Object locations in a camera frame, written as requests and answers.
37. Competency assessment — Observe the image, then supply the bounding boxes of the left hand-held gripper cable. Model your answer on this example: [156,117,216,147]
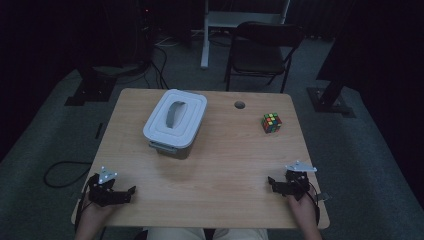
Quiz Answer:
[74,173,98,232]

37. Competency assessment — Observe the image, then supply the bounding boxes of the hand-held gripper cable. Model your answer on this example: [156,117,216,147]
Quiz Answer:
[74,173,98,232]
[299,181,322,227]

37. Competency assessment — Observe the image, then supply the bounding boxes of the black looped floor cable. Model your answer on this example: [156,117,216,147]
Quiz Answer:
[43,160,93,189]

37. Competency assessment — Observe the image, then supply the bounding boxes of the multicoloured puzzle cube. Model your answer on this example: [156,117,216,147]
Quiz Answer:
[260,112,283,134]

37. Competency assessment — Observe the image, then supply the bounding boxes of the person's beige trousers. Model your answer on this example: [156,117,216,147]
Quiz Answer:
[146,227,270,240]

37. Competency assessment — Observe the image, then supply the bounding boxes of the black folding chair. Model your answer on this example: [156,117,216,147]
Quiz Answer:
[223,20,305,94]

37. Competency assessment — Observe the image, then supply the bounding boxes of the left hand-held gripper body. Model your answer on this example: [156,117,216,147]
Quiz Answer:
[87,165,125,208]

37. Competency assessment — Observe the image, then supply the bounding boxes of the black floor cables bundle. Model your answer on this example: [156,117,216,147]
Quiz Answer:
[143,43,171,90]

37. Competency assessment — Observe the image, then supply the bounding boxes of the right hand-held gripper cable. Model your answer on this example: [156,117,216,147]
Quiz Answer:
[299,181,322,227]

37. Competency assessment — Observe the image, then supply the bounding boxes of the white metal desk frame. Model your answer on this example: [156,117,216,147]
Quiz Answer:
[199,0,292,70]

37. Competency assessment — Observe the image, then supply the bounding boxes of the black stand with square base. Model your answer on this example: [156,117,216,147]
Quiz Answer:
[64,63,118,107]

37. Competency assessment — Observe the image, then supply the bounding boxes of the dark equipment tower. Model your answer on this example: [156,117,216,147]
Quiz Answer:
[133,0,158,68]

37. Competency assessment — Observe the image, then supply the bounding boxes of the grey lidded plastic box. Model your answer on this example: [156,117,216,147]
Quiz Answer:
[143,88,208,149]

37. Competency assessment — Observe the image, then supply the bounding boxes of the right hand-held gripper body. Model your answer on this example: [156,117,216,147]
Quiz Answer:
[281,160,318,201]

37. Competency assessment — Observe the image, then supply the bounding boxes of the person's left hand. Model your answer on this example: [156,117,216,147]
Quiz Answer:
[79,196,116,223]

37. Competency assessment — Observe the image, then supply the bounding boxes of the black stand with flat base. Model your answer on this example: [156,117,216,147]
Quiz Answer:
[306,0,364,118]

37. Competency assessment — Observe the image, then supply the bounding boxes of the person's right hand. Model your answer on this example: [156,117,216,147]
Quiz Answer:
[288,194,319,223]

